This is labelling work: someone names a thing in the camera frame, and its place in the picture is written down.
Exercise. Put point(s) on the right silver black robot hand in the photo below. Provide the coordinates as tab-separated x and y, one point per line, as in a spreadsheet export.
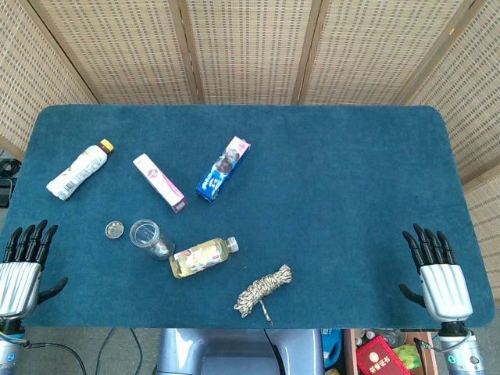
445	289

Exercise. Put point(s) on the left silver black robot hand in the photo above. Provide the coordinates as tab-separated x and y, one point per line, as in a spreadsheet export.
19	285

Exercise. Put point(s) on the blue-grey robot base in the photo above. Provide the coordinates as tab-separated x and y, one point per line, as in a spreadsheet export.
234	351

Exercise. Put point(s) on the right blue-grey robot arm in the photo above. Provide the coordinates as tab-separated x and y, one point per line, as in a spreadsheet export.
461	355

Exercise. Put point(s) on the clear glass jar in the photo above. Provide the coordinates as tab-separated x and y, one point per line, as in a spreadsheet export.
148	238

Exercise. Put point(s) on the clear plastic bottle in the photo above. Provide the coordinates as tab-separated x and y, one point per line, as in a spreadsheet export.
392	336

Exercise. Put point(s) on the green snack packet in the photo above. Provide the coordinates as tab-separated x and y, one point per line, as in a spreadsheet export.
408	355

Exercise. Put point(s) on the red booklet with gold print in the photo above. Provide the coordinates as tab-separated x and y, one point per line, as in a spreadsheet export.
377	357

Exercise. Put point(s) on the wooden storage box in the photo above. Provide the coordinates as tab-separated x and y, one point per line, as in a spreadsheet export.
349	351

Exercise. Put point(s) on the white bottle with yellow cap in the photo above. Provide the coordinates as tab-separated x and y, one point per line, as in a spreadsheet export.
78	172

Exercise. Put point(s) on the blue plastic container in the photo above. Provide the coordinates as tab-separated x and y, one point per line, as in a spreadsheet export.
331	347

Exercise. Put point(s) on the blue table cloth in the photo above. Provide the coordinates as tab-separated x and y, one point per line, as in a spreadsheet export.
332	215

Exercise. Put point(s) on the pink and white carton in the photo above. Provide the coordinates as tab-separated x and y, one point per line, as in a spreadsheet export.
160	183

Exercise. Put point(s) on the yellow tea bottle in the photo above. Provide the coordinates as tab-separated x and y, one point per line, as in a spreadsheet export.
199	258

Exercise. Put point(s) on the blue cookie box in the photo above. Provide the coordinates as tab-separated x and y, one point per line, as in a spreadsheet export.
222	170

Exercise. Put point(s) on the bamboo folding screen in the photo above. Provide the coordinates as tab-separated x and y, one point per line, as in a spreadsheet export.
250	51

